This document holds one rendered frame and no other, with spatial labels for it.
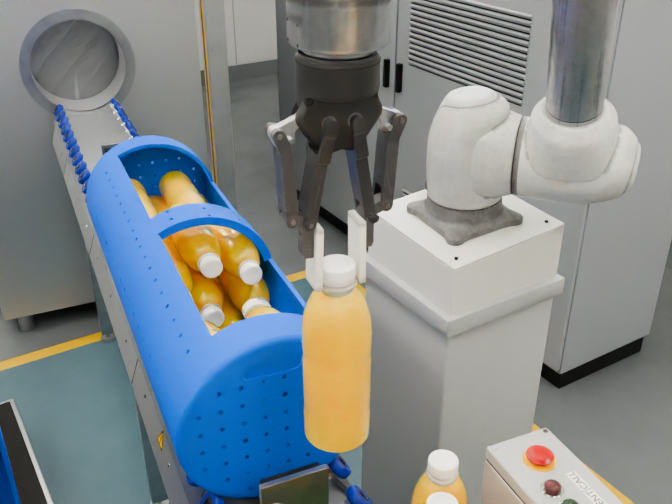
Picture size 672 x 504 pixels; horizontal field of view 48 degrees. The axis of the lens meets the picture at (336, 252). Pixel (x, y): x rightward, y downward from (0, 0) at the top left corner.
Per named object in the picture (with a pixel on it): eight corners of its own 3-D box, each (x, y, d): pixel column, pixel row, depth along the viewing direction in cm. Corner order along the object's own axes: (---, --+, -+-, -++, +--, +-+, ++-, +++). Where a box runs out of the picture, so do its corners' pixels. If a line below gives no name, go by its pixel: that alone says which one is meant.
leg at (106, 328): (114, 333, 320) (91, 196, 290) (116, 340, 315) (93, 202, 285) (100, 336, 318) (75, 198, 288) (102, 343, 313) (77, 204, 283)
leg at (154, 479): (167, 495, 241) (143, 330, 211) (171, 508, 236) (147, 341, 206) (148, 501, 238) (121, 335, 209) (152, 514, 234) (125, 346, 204)
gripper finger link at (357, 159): (332, 107, 71) (346, 102, 71) (353, 209, 77) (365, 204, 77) (349, 120, 68) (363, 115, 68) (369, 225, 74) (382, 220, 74)
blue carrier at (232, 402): (213, 235, 190) (202, 126, 177) (365, 467, 120) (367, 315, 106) (96, 258, 180) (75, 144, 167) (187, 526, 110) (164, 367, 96)
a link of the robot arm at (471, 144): (436, 170, 167) (438, 73, 155) (520, 180, 161) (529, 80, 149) (416, 205, 154) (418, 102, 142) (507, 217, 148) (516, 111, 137)
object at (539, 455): (541, 447, 103) (543, 440, 102) (559, 464, 100) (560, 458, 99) (519, 454, 101) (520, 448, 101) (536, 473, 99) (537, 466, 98)
